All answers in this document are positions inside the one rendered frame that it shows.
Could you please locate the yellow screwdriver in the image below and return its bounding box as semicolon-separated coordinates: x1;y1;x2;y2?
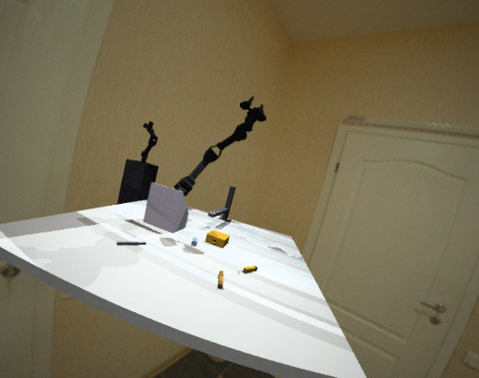
242;265;258;273

